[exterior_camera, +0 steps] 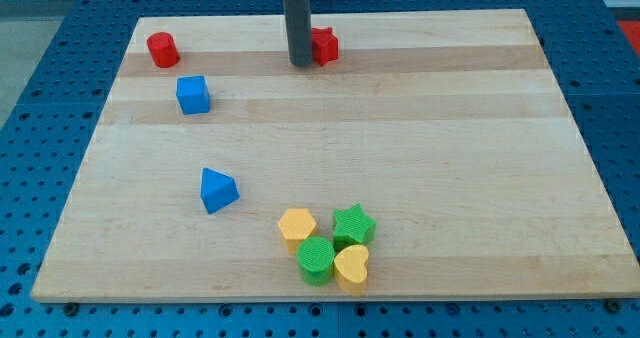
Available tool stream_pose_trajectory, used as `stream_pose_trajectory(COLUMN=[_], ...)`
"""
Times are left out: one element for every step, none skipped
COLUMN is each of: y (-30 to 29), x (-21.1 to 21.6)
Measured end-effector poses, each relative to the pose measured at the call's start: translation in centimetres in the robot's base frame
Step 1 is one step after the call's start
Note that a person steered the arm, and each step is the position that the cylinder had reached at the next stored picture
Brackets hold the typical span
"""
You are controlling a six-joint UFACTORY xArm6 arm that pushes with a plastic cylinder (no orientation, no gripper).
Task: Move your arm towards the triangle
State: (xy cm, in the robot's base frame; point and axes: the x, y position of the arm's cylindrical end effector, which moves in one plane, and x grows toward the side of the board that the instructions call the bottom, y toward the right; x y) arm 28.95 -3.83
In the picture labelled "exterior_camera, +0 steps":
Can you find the yellow hexagon block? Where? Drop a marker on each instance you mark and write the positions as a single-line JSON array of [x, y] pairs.
[[295, 226]]

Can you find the green cylinder block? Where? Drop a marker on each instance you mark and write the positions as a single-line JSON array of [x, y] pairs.
[[315, 258]]

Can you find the red cylinder block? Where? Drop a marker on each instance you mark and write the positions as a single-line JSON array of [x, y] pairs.
[[163, 50]]

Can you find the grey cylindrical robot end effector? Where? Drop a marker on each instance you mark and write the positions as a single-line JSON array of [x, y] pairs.
[[297, 15]]

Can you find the red star block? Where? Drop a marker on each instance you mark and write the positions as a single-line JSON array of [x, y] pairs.
[[325, 45]]

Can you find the yellow heart block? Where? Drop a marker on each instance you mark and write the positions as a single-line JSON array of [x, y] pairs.
[[351, 269]]

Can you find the blue cube block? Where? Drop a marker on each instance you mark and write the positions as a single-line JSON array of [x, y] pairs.
[[193, 95]]

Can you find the blue triangle block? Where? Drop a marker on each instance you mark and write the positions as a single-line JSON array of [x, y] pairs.
[[217, 190]]

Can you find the green star block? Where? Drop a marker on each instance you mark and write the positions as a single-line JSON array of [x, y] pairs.
[[352, 226]]

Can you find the light wooden board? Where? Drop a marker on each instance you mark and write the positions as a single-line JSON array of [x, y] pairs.
[[447, 127]]

